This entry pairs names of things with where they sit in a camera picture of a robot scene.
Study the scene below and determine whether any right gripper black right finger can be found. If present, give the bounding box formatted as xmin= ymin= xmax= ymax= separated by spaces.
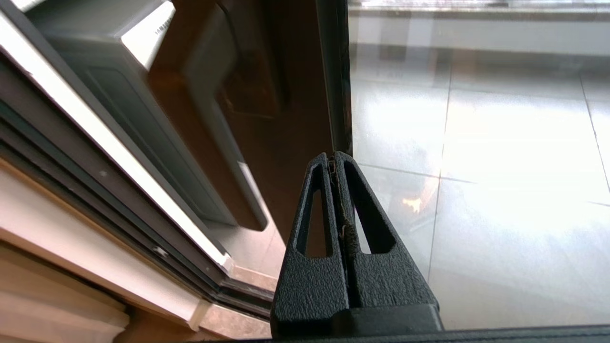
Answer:
xmin=334 ymin=151 xmax=444 ymax=334

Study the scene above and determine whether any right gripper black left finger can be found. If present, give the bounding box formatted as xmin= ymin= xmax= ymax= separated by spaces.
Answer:
xmin=271 ymin=152 xmax=349 ymax=336

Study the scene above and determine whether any dark brown sliding glass door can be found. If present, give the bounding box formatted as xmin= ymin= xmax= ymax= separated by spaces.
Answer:
xmin=148 ymin=0 xmax=610 ymax=334

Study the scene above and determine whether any dark framed sliding glass door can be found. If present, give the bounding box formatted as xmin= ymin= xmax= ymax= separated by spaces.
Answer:
xmin=0 ymin=0 xmax=276 ymax=321

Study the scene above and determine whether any long stone window sill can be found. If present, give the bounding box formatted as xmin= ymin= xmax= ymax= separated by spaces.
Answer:
xmin=348 ymin=0 xmax=610 ymax=22

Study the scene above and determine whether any white front-load washing machine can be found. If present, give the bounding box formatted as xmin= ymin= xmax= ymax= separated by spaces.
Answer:
xmin=26 ymin=0 xmax=239 ymax=227

